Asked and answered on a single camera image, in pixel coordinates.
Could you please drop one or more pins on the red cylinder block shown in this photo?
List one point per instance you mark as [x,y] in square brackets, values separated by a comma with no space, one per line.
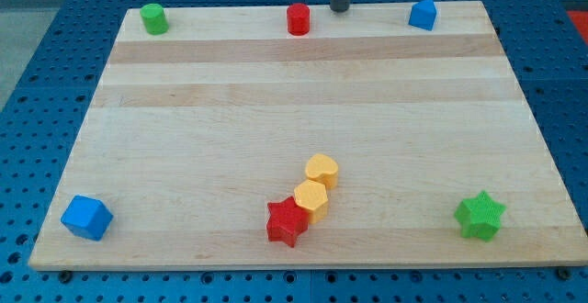
[298,19]

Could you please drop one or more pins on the wooden board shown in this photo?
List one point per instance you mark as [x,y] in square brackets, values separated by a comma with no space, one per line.
[191,133]

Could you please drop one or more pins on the blue pentagon block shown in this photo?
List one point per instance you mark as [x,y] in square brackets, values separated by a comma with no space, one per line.
[423,15]

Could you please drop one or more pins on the yellow heart block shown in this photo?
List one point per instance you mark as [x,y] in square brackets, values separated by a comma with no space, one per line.
[323,169]

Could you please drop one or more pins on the green cylinder block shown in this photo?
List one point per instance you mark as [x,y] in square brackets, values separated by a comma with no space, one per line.
[154,19]

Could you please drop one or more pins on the yellow hexagon block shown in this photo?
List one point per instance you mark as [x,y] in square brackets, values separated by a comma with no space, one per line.
[312,197]

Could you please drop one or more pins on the red star block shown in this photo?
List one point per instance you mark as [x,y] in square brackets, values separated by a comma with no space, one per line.
[287,221]

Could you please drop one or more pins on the green star block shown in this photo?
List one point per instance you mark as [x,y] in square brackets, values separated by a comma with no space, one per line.
[479,217]

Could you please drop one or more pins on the blue cube block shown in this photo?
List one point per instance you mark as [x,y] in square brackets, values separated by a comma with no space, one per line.
[87,218]

